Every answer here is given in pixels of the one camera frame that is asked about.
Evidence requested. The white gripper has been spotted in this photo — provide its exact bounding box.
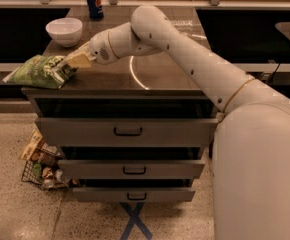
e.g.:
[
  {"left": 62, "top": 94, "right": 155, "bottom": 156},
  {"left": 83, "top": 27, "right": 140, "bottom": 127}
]
[{"left": 63, "top": 30, "right": 118, "bottom": 68}]

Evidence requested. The green jalapeno chip bag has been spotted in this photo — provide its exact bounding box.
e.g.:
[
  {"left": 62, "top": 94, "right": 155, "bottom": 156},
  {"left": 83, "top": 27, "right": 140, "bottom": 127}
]
[{"left": 3, "top": 55, "right": 77, "bottom": 89}]

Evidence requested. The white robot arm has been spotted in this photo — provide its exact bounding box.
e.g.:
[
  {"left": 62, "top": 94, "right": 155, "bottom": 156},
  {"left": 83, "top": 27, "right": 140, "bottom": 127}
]
[{"left": 65, "top": 6, "right": 290, "bottom": 240}]

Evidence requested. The clear plastic water bottle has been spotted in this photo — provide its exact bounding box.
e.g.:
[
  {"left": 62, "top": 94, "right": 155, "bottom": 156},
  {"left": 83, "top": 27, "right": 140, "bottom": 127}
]
[{"left": 171, "top": 20, "right": 193, "bottom": 36}]

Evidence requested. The white ceramic bowl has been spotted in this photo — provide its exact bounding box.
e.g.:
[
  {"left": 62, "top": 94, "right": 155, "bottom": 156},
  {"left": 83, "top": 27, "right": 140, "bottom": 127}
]
[{"left": 45, "top": 18, "right": 83, "bottom": 47}]

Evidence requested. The blue Pepsi soda can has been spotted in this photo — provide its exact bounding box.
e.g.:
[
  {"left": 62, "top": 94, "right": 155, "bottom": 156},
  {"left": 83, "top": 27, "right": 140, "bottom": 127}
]
[{"left": 86, "top": 0, "right": 104, "bottom": 20}]

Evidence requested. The top grey drawer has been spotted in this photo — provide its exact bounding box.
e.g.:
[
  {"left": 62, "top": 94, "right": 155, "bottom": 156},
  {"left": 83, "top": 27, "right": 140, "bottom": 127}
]
[{"left": 35, "top": 118, "right": 217, "bottom": 147}]

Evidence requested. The grey drawer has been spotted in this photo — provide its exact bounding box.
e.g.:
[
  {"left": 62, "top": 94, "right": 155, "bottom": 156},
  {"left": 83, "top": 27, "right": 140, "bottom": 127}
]
[
  {"left": 58, "top": 160, "right": 204, "bottom": 179},
  {"left": 35, "top": 118, "right": 217, "bottom": 147},
  {"left": 73, "top": 187, "right": 195, "bottom": 202}
]

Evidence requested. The grey three-drawer cabinet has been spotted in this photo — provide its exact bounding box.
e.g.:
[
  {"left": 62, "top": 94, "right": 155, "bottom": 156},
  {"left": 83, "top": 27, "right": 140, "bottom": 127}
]
[{"left": 21, "top": 5, "right": 228, "bottom": 204}]

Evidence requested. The snack box beside basket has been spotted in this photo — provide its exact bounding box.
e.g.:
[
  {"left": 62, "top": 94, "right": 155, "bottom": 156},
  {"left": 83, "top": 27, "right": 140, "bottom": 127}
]
[{"left": 18, "top": 128, "right": 61, "bottom": 167}]

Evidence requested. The middle grey drawer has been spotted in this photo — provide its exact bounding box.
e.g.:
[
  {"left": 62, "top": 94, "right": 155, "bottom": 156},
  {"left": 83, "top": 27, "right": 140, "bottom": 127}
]
[{"left": 58, "top": 160, "right": 204, "bottom": 179}]

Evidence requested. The bottom grey drawer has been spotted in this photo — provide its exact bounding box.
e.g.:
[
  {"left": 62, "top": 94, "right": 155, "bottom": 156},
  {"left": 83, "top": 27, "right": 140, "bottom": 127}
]
[{"left": 73, "top": 187, "right": 195, "bottom": 202}]

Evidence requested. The blue tape floor cross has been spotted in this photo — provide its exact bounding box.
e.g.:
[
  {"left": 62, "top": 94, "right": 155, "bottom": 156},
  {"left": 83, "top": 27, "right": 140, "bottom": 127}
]
[{"left": 120, "top": 202, "right": 153, "bottom": 240}]

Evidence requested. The wire basket of snacks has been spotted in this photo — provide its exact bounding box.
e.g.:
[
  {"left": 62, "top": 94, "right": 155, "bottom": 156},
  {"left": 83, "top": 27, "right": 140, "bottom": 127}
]
[{"left": 21, "top": 161, "right": 72, "bottom": 190}]

